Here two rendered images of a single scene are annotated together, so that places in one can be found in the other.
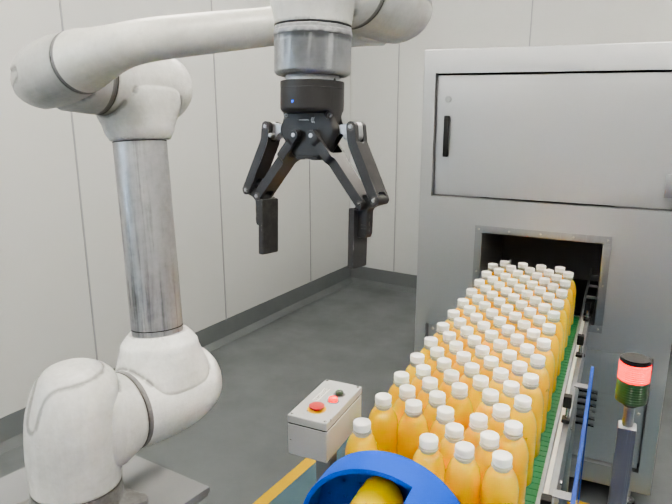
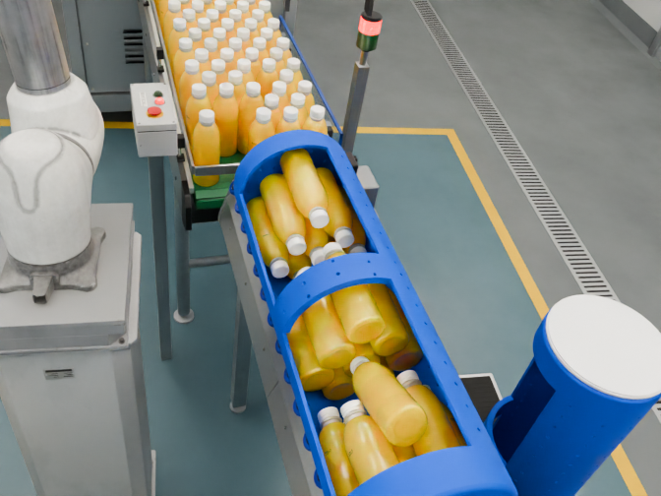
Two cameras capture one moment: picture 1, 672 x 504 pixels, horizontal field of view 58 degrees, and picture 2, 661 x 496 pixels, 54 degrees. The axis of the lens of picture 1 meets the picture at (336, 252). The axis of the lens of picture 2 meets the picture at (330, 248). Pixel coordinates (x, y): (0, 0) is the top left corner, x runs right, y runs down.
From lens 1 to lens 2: 0.81 m
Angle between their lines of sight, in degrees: 51
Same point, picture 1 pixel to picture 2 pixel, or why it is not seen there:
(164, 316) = (62, 67)
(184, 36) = not seen: outside the picture
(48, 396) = (38, 174)
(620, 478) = (357, 101)
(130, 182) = not seen: outside the picture
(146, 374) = (70, 127)
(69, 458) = (73, 218)
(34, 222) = not seen: outside the picture
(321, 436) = (172, 135)
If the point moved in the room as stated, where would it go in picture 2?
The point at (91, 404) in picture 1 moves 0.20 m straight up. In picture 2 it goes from (75, 168) to (59, 66)
